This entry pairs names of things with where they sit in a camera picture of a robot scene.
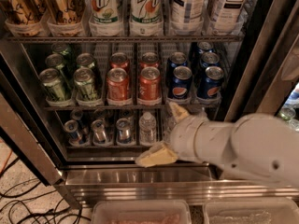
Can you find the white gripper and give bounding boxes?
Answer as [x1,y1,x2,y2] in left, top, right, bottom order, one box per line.
[135,102,208,168]

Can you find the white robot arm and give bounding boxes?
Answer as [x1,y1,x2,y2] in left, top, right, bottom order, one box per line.
[135,102,299,188]

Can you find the front left pepsi can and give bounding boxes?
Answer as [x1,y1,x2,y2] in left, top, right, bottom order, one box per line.
[168,65,192,99]

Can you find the pepsi can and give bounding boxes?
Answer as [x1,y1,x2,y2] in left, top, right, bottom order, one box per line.
[197,66,224,99]
[165,51,188,86]
[189,41,214,62]
[168,65,192,99]
[196,52,220,77]

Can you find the front right orange can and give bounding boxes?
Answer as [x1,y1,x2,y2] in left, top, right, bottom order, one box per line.
[139,66,161,101]

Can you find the orange can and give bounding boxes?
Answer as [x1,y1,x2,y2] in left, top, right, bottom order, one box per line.
[107,68,129,101]
[109,52,130,72]
[139,66,161,101]
[140,51,159,68]

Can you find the front right pepsi can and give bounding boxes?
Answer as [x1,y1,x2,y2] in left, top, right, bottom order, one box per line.
[197,66,224,99]

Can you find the front left orange can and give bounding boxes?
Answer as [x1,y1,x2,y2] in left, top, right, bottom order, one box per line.
[107,68,129,101]

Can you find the rear left pepsi can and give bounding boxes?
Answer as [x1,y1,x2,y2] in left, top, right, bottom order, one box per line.
[165,51,188,86]

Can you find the rear right orange can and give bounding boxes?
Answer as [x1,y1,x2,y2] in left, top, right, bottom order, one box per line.
[140,51,159,68]

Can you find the middle right pepsi can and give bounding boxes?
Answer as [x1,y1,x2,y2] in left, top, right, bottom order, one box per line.
[196,52,220,77]

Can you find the rear left orange can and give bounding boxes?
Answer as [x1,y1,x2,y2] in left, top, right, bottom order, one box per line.
[109,52,130,72]

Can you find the rear right pepsi can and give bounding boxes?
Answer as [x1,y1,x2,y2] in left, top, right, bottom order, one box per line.
[189,41,214,62]

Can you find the front right green can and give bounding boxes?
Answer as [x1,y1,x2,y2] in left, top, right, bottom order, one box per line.
[73,67,99,101]

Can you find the green can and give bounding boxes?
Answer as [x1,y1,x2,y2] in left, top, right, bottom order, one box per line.
[73,67,99,101]
[51,43,74,66]
[76,53,101,78]
[45,53,73,89]
[39,68,71,102]

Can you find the rear right green can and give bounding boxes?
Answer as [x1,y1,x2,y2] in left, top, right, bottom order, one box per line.
[76,53,101,78]

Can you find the green can right fridge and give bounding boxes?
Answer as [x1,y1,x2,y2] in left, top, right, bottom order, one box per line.
[278,106,296,121]

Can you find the front left green can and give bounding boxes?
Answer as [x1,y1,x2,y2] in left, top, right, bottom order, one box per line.
[39,68,71,102]

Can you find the right 7up can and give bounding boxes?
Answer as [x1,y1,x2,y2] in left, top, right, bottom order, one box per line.
[130,0,162,24]

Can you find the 7up can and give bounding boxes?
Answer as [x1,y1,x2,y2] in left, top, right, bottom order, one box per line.
[90,0,121,24]
[130,0,162,24]

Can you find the middle left green can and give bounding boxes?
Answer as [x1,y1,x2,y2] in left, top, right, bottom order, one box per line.
[45,53,73,89]

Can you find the rear left green can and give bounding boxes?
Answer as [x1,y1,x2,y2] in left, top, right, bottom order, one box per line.
[51,43,74,66]

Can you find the open fridge door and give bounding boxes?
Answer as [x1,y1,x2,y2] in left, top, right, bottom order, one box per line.
[0,54,82,209]

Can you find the left 7up can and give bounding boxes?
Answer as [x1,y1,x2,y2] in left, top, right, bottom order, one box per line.
[90,0,121,24]

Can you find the right lacroix can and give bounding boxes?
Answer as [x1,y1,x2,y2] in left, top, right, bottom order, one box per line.
[45,0,85,25]

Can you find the lacroix can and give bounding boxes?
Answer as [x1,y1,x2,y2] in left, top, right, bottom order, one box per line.
[0,0,45,25]
[45,0,85,25]

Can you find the left lacroix can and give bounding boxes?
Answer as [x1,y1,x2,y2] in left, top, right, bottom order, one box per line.
[0,0,45,25]

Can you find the middle water bottle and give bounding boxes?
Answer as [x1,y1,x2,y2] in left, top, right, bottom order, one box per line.
[164,113,177,143]

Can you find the water bottle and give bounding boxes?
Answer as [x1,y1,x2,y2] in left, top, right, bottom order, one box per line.
[139,112,157,147]
[164,113,177,143]

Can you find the left water bottle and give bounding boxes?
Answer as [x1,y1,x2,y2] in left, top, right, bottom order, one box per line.
[139,112,157,147]

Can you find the left clear plastic bin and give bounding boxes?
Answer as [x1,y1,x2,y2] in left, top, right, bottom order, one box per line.
[91,200,192,224]

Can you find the clear plastic bin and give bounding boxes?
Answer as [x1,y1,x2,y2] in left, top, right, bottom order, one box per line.
[91,200,192,224]
[203,197,299,224]

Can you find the left teas tea bottle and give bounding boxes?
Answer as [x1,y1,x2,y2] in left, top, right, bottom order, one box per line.
[171,0,205,24]

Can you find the teas tea bottle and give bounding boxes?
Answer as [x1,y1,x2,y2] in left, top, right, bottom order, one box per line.
[171,0,205,24]
[208,0,246,26]

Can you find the right clear plastic bin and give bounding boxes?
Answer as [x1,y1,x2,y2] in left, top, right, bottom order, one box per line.
[203,197,299,224]

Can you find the right teas tea bottle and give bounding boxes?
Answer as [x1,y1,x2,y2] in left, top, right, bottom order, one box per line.
[208,0,246,26]

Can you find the top wire shelf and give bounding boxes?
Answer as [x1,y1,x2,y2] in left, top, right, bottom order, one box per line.
[5,35,244,43]

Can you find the wire shelf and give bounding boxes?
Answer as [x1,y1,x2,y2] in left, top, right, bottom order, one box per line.
[5,35,244,43]
[43,104,218,111]

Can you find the middle wire shelf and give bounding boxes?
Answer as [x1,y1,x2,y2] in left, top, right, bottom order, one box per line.
[43,104,218,111]

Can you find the orange floor cable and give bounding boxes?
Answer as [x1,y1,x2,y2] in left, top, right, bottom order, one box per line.
[0,148,13,174]

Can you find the black floor cables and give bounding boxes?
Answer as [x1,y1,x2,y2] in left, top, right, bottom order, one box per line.
[0,156,92,224]

